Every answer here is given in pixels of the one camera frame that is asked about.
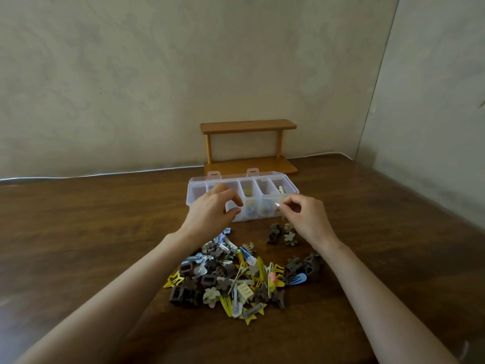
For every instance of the person's right hand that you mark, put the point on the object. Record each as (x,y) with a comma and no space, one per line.
(312,221)

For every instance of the person's left hand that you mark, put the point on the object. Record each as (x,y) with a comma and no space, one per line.
(208,217)

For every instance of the clear plastic compartment box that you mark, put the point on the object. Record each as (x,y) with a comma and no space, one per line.
(197,193)

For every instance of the pile of mixed hair clips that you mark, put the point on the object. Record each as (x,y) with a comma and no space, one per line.
(227,284)

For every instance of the person's left forearm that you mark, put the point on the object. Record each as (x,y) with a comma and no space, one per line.
(110,307)

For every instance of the person's right forearm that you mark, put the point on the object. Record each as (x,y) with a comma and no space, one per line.
(386,310)

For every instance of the small wooden shelf rack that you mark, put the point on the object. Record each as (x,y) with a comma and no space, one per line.
(248,126)

